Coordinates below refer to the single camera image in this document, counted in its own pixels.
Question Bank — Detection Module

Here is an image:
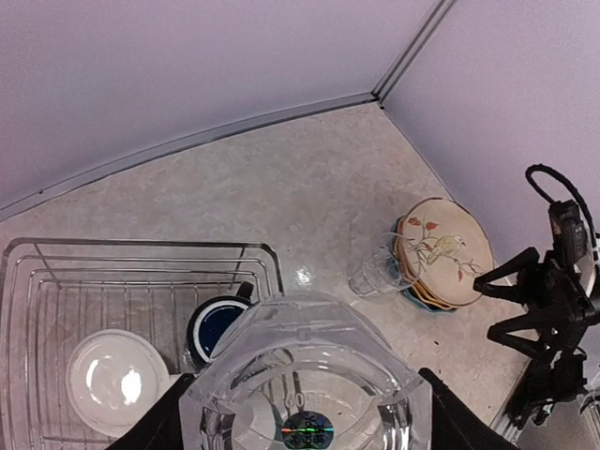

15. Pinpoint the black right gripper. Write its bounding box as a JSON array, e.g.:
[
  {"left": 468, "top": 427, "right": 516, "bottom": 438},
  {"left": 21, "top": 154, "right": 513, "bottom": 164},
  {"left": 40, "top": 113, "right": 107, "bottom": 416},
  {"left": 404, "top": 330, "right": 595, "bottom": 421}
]
[{"left": 472, "top": 247, "right": 599, "bottom": 361}]

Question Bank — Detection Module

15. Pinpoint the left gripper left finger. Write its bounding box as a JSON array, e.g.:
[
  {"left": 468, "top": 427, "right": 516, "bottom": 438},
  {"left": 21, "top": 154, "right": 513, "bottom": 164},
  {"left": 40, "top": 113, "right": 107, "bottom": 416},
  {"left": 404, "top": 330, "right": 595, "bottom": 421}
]
[{"left": 107, "top": 373, "right": 196, "bottom": 450}]

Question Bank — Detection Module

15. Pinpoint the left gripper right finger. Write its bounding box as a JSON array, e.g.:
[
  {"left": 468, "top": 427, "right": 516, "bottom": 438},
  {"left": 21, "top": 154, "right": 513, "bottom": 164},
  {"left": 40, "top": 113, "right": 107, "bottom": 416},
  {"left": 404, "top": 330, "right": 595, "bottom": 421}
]
[{"left": 418, "top": 367, "right": 516, "bottom": 450}]

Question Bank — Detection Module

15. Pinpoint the cream bird pattern plate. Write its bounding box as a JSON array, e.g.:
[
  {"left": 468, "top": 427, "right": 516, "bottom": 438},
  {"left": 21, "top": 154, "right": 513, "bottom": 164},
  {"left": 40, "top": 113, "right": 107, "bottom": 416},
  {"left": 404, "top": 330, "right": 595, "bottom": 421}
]
[{"left": 401, "top": 197, "right": 494, "bottom": 309}]

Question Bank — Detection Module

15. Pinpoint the blue dotted plate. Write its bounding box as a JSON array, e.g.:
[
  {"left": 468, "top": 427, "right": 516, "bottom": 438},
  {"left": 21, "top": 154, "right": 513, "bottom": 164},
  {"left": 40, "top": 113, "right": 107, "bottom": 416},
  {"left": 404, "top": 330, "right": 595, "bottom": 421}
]
[{"left": 396, "top": 217, "right": 458, "bottom": 316}]

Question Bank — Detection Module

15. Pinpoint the clear glass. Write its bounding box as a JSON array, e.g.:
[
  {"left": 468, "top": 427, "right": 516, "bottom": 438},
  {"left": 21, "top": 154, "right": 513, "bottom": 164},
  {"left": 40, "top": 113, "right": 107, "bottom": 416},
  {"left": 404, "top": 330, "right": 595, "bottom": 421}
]
[
  {"left": 348, "top": 232, "right": 421, "bottom": 298},
  {"left": 179, "top": 291, "right": 432, "bottom": 449}
]

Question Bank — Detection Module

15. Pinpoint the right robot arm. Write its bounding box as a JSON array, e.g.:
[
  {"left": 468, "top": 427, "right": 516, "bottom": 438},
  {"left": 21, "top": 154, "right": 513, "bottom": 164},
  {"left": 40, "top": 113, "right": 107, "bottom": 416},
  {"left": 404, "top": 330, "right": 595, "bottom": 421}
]
[{"left": 473, "top": 247, "right": 599, "bottom": 429}]

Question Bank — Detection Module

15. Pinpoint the white ceramic mug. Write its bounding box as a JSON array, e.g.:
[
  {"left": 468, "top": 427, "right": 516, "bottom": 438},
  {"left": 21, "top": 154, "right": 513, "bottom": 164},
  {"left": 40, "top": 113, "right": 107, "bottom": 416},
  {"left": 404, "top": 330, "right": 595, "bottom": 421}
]
[{"left": 66, "top": 329, "right": 173, "bottom": 438}]

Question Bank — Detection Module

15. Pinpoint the dark blue mug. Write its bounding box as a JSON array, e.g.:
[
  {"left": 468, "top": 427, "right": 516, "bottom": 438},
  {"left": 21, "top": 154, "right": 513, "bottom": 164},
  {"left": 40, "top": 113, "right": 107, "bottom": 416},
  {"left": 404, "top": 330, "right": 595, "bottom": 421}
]
[{"left": 186, "top": 281, "right": 254, "bottom": 370}]

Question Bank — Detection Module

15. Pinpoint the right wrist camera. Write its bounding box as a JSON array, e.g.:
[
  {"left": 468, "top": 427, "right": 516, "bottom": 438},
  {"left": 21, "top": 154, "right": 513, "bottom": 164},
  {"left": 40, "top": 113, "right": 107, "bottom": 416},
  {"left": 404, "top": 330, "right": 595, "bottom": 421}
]
[{"left": 548, "top": 200, "right": 588, "bottom": 266}]

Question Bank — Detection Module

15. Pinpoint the wire dish rack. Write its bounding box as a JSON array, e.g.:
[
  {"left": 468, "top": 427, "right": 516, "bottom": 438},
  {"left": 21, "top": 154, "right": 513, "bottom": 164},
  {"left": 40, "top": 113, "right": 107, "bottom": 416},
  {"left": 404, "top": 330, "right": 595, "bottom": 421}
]
[{"left": 1, "top": 237, "right": 284, "bottom": 449}]

